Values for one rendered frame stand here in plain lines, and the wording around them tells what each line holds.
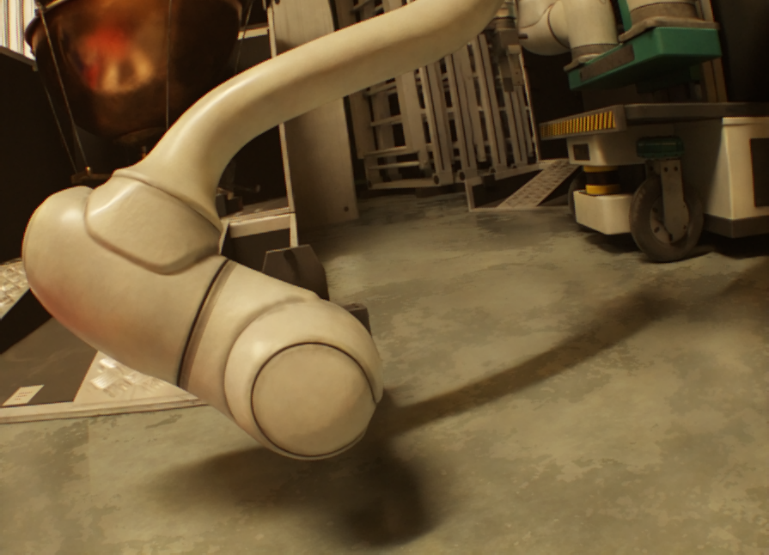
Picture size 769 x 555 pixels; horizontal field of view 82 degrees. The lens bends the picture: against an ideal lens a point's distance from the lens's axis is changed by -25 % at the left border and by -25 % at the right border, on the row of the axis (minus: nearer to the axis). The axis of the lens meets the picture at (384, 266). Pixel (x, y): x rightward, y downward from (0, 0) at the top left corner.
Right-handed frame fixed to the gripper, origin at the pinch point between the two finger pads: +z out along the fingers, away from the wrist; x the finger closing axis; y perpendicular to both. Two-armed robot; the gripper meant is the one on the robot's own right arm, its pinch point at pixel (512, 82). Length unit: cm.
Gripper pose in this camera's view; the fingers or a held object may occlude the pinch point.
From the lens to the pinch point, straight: 147.2
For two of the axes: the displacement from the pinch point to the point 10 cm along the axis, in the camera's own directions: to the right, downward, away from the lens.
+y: 9.9, -1.2, -0.6
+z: 1.3, 9.8, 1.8
